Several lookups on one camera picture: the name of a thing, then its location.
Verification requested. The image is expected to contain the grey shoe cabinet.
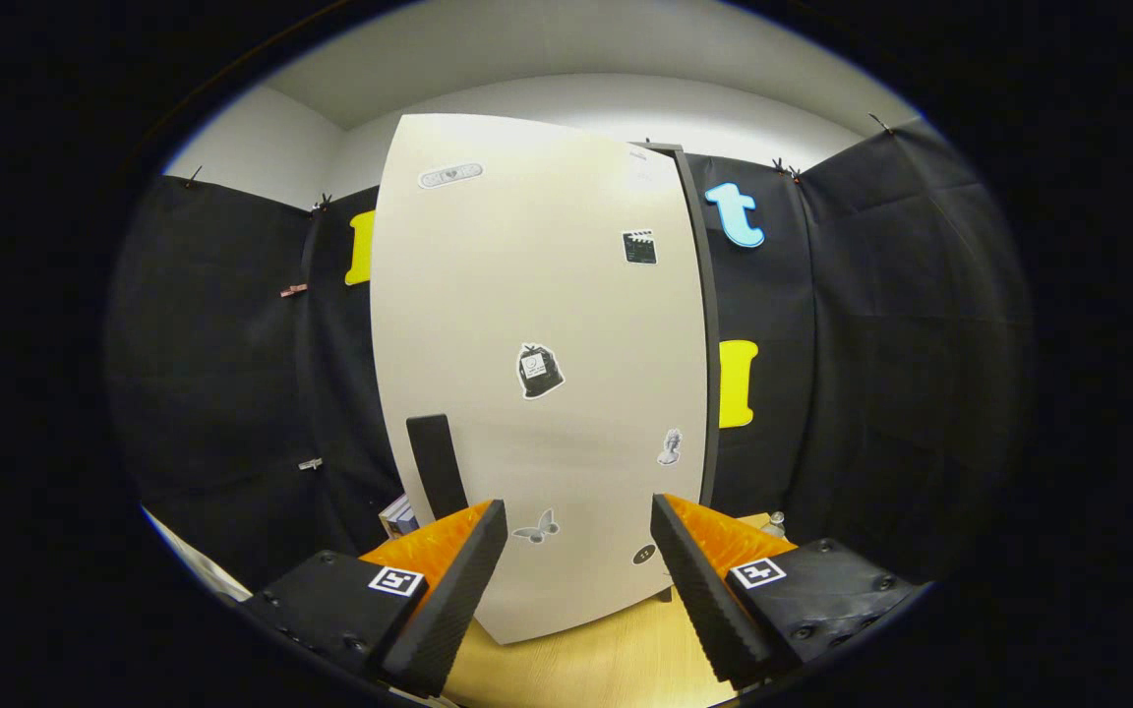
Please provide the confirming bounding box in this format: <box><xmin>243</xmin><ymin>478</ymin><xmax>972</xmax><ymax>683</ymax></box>
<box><xmin>635</xmin><ymin>141</ymin><xmax>722</xmax><ymax>603</ymax></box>

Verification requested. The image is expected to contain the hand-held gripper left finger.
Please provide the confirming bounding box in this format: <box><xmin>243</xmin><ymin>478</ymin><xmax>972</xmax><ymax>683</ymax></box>
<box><xmin>237</xmin><ymin>500</ymin><xmax>508</xmax><ymax>697</ymax></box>

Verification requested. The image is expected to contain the black door handle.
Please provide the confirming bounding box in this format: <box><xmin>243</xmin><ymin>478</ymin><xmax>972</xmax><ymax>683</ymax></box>
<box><xmin>405</xmin><ymin>414</ymin><xmax>471</xmax><ymax>522</ymax></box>

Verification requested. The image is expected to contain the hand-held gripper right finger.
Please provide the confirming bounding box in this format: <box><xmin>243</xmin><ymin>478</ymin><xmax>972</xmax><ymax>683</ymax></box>
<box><xmin>650</xmin><ymin>495</ymin><xmax>926</xmax><ymax>689</ymax></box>

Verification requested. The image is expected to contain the black backdrop cloth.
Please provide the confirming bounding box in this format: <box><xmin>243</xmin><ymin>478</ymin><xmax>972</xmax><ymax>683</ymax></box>
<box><xmin>104</xmin><ymin>118</ymin><xmax>1035</xmax><ymax>591</ymax></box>

